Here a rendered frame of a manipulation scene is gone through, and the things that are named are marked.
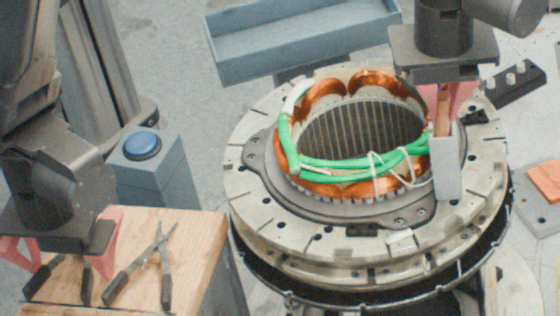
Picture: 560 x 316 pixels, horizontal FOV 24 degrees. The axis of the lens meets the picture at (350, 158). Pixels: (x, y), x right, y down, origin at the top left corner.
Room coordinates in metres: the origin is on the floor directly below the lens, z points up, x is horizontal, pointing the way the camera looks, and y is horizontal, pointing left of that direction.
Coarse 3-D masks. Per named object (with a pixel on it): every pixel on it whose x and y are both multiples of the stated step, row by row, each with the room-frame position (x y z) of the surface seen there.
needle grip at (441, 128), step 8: (440, 96) 1.01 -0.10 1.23; (448, 96) 1.01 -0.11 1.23; (440, 104) 1.00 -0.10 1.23; (448, 104) 1.00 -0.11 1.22; (440, 112) 1.00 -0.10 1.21; (448, 112) 1.00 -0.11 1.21; (440, 120) 1.00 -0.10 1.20; (448, 120) 1.00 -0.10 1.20; (440, 128) 1.00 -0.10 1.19; (448, 128) 1.00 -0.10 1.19; (440, 136) 1.00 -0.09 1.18
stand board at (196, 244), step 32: (128, 224) 1.07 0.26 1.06; (192, 224) 1.06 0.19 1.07; (224, 224) 1.05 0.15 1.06; (128, 256) 1.02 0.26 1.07; (192, 256) 1.01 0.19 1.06; (64, 288) 0.99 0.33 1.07; (96, 288) 0.98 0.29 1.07; (128, 288) 0.98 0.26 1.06; (160, 288) 0.97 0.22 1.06; (192, 288) 0.96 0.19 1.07
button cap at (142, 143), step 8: (136, 136) 1.24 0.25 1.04; (144, 136) 1.24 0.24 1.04; (152, 136) 1.24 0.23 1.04; (128, 144) 1.23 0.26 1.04; (136, 144) 1.23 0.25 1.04; (144, 144) 1.23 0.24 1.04; (152, 144) 1.23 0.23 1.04; (128, 152) 1.22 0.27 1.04; (136, 152) 1.22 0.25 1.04; (144, 152) 1.22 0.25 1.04
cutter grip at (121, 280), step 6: (120, 270) 0.98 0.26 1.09; (120, 276) 0.97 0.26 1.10; (126, 276) 0.97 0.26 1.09; (114, 282) 0.96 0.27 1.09; (120, 282) 0.96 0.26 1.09; (126, 282) 0.97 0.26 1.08; (108, 288) 0.95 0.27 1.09; (114, 288) 0.95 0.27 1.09; (120, 288) 0.96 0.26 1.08; (102, 294) 0.95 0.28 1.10; (108, 294) 0.95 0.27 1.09; (114, 294) 0.95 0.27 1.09; (102, 300) 0.94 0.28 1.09; (108, 300) 0.94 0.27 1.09; (114, 300) 0.95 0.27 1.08; (108, 306) 0.94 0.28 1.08
